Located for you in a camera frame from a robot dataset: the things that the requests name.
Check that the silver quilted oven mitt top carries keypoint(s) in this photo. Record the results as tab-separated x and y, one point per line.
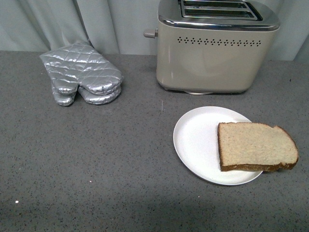
80	65

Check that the silver quilted oven mitt bottom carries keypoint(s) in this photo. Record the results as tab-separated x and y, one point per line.
90	98

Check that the silver quilted oven mitt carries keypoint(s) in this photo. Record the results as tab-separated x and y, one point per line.
80	65
90	98

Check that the brown-crusted bread slice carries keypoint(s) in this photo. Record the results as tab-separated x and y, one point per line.
255	147

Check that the white round plate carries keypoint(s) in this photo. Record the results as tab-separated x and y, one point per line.
196	143

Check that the cream two-slot toaster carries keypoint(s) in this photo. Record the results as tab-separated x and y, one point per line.
211	46

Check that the grey pleated curtain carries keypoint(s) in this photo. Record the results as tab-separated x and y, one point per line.
116	26

